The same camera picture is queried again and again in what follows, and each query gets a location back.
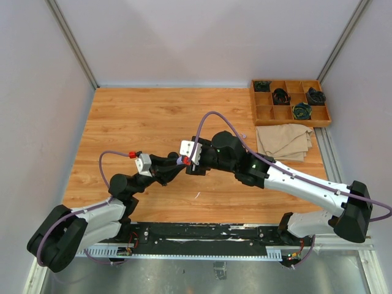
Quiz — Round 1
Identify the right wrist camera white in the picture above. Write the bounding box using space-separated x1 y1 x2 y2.
179 140 202 165

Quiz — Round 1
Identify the rolled black tie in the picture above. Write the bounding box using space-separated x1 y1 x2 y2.
272 88 291 105
306 87 326 106

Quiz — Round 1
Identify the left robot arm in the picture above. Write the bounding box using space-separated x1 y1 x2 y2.
26 151 190 273

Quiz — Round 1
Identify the beige folded cloth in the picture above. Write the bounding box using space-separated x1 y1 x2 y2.
255 124 314 162

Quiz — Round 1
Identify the purple earbud charging case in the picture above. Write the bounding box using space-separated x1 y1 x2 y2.
176 157 186 165

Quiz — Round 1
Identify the black earbud charging case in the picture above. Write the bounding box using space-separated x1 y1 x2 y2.
168 152 179 159

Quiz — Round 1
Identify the rolled black tie right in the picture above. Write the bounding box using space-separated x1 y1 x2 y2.
306 87 326 106

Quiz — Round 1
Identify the rolled black tie centre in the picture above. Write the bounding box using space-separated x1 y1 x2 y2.
272 88 291 105

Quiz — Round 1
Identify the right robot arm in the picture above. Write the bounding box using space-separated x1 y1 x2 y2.
180 131 373 245

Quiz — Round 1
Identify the wooden compartment tray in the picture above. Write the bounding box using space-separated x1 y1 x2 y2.
249 79 331 127

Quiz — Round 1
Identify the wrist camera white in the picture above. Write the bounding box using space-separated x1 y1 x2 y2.
135 153 152 177
179 140 202 165

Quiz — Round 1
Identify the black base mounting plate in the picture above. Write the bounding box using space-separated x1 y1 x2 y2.
94 222 315 257

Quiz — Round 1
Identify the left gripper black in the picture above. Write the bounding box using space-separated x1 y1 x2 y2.
129 154 186 196

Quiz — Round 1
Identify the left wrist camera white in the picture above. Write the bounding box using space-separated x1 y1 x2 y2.
135 153 152 177

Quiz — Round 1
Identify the rolled dark tie top-left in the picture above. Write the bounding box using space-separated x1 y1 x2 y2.
253 80 272 92

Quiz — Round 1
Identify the rolled blue patterned tie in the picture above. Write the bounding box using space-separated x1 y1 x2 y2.
292 102 312 120

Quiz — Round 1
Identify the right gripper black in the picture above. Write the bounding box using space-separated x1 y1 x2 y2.
185 137 236 175

